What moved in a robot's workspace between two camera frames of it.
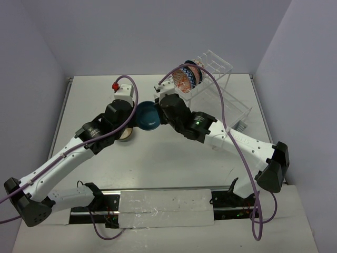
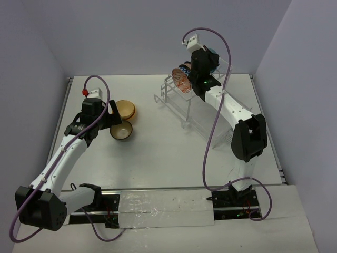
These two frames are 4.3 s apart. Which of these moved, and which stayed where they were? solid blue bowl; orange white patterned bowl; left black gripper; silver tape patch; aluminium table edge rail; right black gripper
Moved: solid blue bowl; left black gripper; right black gripper
Stayed: orange white patterned bowl; aluminium table edge rail; silver tape patch
